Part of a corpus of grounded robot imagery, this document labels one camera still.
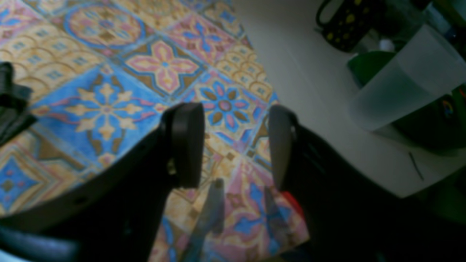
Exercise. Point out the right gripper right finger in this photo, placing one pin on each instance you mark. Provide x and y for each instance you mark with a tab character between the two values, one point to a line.
349	218

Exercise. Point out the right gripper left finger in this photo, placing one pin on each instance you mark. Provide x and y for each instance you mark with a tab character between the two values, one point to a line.
115	216

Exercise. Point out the grey t-shirt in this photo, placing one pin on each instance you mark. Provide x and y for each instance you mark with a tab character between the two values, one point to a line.
15	115

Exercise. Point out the red clamp right edge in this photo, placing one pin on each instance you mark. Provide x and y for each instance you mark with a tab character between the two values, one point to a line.
294	203

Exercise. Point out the patterned tablecloth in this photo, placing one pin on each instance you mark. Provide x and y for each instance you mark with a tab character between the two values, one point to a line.
102	74

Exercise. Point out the green object on floor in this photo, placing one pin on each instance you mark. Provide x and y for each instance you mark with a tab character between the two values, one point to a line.
365	66

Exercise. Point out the translucent plastic container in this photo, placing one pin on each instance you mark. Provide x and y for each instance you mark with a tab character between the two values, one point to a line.
425	69

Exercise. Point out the black yellow dotted mug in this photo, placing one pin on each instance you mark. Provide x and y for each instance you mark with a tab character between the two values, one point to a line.
352	21

